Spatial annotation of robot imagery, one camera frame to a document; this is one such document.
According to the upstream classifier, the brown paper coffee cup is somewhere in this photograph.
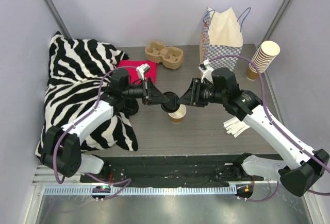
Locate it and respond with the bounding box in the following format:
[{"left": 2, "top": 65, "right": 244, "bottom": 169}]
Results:
[{"left": 168, "top": 105, "right": 187, "bottom": 124}]

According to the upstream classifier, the black plastic cup lid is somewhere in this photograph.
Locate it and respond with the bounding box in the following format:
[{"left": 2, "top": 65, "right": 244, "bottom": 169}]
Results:
[{"left": 160, "top": 91, "right": 180, "bottom": 113}]

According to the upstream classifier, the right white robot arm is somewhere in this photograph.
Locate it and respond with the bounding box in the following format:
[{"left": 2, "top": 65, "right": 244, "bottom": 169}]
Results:
[{"left": 178, "top": 68, "right": 329, "bottom": 197}]

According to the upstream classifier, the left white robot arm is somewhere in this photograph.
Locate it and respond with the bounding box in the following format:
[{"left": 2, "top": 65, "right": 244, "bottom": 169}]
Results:
[{"left": 40, "top": 63, "right": 169, "bottom": 184}]

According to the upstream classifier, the checkered paper takeout bag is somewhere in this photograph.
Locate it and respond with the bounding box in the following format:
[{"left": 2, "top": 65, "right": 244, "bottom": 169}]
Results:
[{"left": 199, "top": 7, "right": 251, "bottom": 71}]

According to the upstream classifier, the pink folded cloth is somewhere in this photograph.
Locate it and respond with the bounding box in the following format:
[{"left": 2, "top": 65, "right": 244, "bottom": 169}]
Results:
[{"left": 118, "top": 60, "right": 157, "bottom": 84}]

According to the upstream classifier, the stack of black lids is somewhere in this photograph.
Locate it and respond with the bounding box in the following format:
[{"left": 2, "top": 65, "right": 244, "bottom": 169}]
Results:
[{"left": 120, "top": 99, "right": 139, "bottom": 116}]

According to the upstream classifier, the cardboard cup carrier tray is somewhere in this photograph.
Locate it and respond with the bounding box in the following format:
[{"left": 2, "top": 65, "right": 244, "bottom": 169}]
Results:
[{"left": 145, "top": 41, "right": 184, "bottom": 70}]

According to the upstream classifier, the white wrapped straws pile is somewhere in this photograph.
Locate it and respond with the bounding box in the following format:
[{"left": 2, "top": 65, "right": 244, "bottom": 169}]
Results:
[{"left": 223, "top": 117, "right": 249, "bottom": 138}]

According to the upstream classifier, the zebra print pillow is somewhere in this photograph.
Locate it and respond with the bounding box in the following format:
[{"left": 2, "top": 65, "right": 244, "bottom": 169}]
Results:
[{"left": 35, "top": 31, "right": 138, "bottom": 158}]

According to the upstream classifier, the stack of paper cups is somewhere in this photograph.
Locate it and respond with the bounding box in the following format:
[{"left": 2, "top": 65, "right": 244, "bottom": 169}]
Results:
[{"left": 252, "top": 41, "right": 281, "bottom": 73}]

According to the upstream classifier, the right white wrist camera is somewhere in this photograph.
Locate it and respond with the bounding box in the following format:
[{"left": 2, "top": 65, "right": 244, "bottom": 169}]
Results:
[{"left": 199, "top": 60, "right": 214, "bottom": 84}]

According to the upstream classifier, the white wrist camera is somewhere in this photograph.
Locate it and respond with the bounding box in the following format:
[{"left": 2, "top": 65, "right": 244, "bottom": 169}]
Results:
[
  {"left": 136, "top": 63, "right": 151, "bottom": 80},
  {"left": 199, "top": 60, "right": 214, "bottom": 84}
]

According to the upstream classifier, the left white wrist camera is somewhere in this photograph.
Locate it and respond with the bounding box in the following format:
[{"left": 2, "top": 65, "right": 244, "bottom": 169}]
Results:
[{"left": 136, "top": 63, "right": 151, "bottom": 80}]

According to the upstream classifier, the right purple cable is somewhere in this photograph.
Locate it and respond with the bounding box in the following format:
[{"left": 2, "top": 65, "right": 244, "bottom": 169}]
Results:
[{"left": 205, "top": 55, "right": 330, "bottom": 204}]

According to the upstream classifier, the purple cable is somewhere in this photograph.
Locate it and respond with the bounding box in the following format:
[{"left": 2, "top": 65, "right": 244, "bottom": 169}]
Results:
[
  {"left": 53, "top": 65, "right": 137, "bottom": 201},
  {"left": 205, "top": 55, "right": 330, "bottom": 204}
]

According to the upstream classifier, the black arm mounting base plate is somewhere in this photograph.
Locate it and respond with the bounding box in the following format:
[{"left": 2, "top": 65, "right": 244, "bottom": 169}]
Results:
[{"left": 95, "top": 154, "right": 263, "bottom": 188}]

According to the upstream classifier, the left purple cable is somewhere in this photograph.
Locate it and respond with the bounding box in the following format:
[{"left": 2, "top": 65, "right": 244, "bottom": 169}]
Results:
[{"left": 53, "top": 65, "right": 137, "bottom": 201}]

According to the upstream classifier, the white slotted cable duct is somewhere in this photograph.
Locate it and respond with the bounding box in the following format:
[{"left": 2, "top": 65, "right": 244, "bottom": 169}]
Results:
[{"left": 43, "top": 185, "right": 237, "bottom": 196}]

